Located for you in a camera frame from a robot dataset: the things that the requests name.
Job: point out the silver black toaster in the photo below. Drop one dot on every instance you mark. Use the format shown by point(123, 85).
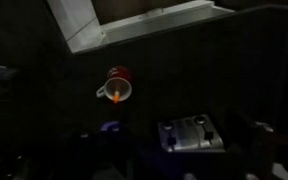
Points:
point(190, 134)

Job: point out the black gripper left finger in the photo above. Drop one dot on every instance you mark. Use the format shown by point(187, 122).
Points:
point(94, 156)

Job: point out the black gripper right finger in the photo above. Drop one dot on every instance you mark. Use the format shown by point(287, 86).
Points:
point(257, 146)

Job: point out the red mug white inside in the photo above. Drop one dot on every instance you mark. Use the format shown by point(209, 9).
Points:
point(116, 85)

